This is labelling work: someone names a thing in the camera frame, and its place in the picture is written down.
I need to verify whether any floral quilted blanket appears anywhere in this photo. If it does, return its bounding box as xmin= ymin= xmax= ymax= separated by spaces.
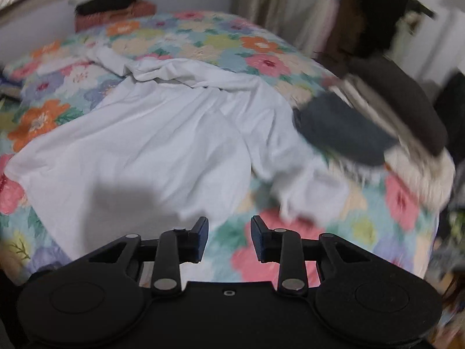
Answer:
xmin=0 ymin=11 xmax=442 ymax=288

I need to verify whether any dark grey folded garment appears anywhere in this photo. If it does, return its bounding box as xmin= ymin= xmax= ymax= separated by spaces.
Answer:
xmin=292 ymin=92 xmax=398 ymax=168

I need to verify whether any hanging brown garment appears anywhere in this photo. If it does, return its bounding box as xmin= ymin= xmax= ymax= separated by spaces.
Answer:
xmin=339 ymin=0 xmax=367 ymax=77

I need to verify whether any black cloth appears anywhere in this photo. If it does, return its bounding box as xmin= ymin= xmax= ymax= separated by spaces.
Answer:
xmin=76 ymin=0 xmax=138 ymax=16

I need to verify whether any hanging black garment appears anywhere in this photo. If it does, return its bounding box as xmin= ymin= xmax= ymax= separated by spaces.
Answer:
xmin=358 ymin=0 xmax=437 ymax=59

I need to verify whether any hanging white garment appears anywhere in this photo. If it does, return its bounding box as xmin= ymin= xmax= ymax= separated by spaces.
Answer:
xmin=298 ymin=0 xmax=346 ymax=55

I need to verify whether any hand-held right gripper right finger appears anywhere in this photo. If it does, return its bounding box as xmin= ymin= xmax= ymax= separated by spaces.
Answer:
xmin=251 ymin=215 xmax=370 ymax=297

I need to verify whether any pink suitcase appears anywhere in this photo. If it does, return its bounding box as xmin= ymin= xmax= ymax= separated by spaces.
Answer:
xmin=74 ymin=0 xmax=157 ymax=32

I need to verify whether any white shirt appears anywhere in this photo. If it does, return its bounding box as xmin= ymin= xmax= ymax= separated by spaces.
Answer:
xmin=5 ymin=48 xmax=351 ymax=262

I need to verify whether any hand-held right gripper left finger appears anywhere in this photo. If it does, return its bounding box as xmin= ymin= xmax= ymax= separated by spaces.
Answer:
xmin=87 ymin=217 xmax=209 ymax=297

